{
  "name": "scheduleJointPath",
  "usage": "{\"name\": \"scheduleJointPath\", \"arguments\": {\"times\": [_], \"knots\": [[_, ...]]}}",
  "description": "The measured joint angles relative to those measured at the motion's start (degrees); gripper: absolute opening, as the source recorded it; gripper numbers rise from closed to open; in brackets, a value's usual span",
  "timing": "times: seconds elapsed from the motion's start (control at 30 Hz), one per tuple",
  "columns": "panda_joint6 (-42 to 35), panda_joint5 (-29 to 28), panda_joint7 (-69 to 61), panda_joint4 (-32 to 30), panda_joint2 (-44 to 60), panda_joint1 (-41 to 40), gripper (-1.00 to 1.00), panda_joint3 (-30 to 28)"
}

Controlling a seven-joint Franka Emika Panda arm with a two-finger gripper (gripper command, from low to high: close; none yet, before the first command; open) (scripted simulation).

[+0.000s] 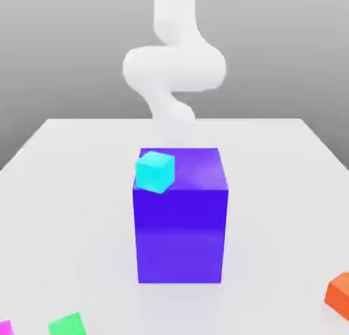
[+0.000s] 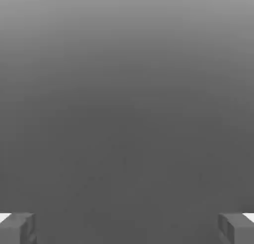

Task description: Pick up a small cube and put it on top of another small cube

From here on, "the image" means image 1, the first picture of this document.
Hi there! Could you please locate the small cyan cube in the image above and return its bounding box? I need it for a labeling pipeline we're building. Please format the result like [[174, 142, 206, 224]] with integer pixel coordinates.
[[135, 150, 176, 195]]

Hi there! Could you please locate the small green cube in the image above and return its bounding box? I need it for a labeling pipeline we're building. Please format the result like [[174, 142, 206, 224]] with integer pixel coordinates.
[[48, 312, 88, 335]]

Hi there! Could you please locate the small orange cube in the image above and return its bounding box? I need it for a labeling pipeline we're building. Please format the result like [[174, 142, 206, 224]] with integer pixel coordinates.
[[323, 271, 349, 321]]

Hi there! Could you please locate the small magenta cube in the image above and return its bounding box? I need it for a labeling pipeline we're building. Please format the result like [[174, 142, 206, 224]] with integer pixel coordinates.
[[0, 319, 15, 335]]

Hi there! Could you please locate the large purple box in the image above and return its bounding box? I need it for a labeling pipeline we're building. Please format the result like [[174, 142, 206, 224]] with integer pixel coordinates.
[[132, 147, 230, 285]]

